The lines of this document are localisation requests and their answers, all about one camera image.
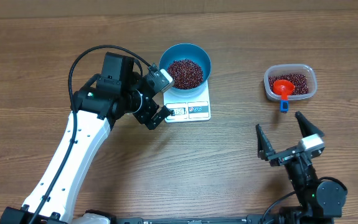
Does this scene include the clear plastic food container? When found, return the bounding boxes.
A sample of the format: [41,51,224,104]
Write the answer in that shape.
[263,63,318,101]

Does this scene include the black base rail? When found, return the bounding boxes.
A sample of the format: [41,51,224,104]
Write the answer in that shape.
[72,204,334,224]

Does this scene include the white digital kitchen scale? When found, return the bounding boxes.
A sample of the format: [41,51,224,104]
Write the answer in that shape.
[163,82,212,123]

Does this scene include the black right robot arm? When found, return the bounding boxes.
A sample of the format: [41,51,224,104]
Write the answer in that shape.
[255,111,348,223]

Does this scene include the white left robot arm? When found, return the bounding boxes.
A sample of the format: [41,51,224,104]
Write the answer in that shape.
[0,52,174,223]

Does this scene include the red beans in bowl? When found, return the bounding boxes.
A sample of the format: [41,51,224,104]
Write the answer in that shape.
[167,59,204,90]

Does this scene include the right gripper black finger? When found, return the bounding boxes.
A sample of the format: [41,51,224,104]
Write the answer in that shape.
[255,124,275,161]
[294,111,324,138]

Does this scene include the orange scoop with blue handle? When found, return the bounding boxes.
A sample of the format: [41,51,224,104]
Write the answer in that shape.
[273,80,295,113]

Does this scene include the red adzuki beans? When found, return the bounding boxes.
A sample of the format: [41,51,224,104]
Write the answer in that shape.
[268,73,309,95]

